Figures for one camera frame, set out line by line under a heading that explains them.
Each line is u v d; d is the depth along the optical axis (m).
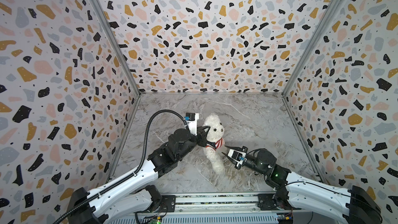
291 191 0.56
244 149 0.67
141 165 0.47
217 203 0.76
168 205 0.73
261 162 0.57
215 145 0.71
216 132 0.70
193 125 0.61
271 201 0.74
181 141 0.50
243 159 0.59
